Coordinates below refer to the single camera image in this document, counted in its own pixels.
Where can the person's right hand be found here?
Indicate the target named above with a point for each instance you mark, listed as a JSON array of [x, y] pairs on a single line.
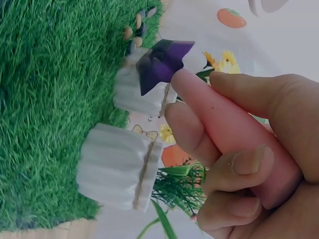
[[286, 119]]

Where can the person's right thumb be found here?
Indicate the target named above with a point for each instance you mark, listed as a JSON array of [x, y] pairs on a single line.
[[261, 99]]

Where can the pink cone-shaped stick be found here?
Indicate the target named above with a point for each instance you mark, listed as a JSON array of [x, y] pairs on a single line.
[[224, 124]]

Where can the green artificial leafy plant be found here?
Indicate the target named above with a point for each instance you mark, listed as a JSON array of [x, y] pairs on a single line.
[[177, 189]]

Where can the small white ribbed pot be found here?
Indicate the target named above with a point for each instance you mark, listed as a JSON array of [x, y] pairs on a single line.
[[129, 92]]

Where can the purple star-shaped piece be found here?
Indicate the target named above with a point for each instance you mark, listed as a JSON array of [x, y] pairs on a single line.
[[159, 64]]

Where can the large white ribbed pot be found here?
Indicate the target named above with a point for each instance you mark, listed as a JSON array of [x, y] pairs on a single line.
[[112, 161]]

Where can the pile of tan and black pebbles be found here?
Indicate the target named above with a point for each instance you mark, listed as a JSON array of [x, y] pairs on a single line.
[[139, 22]]

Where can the green artificial grass mat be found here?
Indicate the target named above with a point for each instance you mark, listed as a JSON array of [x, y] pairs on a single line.
[[57, 99]]

